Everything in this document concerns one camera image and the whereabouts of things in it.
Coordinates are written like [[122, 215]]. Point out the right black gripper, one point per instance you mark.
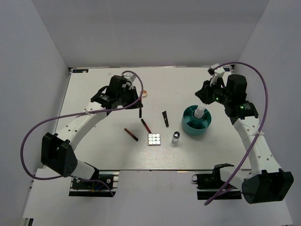
[[204, 92]]

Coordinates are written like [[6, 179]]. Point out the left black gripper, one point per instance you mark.
[[134, 92]]

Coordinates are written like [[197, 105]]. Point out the white lotion bottle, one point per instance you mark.
[[199, 112]]

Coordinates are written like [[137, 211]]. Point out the red lip gloss black cap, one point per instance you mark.
[[131, 134]]

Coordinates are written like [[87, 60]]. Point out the black squeeze tube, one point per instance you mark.
[[164, 113]]

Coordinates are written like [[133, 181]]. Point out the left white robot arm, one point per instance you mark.
[[57, 150]]

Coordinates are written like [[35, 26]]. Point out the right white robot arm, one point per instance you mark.
[[258, 176]]

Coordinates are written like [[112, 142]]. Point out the red lip gloss near palette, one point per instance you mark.
[[145, 125]]

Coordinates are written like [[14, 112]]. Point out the teal round organizer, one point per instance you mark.
[[193, 126]]

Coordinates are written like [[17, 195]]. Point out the clear eyeshadow palette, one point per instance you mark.
[[154, 139]]

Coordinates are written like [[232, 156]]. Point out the clear bottle black cap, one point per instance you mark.
[[175, 138]]

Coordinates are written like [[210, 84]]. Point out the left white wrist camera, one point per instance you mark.
[[130, 76]]

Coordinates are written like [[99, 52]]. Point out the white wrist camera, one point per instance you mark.
[[130, 76], [216, 71]]

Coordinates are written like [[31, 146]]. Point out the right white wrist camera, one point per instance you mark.
[[216, 71]]

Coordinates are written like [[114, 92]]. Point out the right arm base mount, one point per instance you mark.
[[209, 183]]

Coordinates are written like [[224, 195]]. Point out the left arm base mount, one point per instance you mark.
[[105, 186]]

